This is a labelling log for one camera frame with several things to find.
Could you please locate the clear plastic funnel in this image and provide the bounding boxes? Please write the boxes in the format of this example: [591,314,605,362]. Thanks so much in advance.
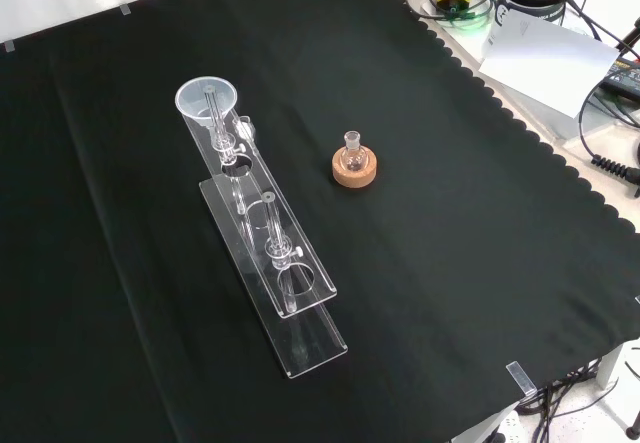
[174,77,247,214]

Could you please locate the clear acrylic funnel stand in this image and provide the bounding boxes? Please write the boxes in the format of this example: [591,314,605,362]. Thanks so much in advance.
[177,82,350,380]

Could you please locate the small round-bottom glass flask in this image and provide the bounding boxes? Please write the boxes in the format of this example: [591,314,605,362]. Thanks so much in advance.
[340,130,369,174]

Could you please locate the black table cloth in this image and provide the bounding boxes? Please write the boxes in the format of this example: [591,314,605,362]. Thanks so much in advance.
[0,0,640,443]

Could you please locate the white sheet board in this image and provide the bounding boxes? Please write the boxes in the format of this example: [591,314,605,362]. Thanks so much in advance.
[478,12,622,121]

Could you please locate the clear plastic cloth clip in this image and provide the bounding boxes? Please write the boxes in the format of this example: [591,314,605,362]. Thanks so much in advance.
[505,361,538,397]

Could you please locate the black power adapter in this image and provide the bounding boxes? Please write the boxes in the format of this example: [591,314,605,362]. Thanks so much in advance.
[601,57,640,105]

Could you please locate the cork ring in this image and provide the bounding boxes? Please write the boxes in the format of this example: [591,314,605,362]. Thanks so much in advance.
[331,146,379,190]

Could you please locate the green cable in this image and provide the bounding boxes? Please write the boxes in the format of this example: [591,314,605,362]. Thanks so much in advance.
[439,3,494,28]

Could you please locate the black coiled cable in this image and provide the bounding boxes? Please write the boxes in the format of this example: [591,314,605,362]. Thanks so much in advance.
[578,76,640,185]

